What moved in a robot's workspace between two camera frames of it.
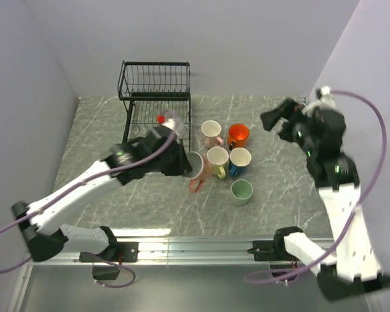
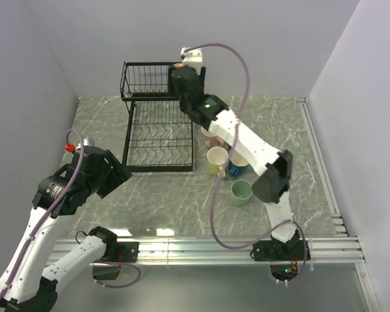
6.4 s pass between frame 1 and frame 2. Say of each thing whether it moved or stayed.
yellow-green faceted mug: stayed
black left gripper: moved
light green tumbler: stayed
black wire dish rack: stayed
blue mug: stayed
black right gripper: moved
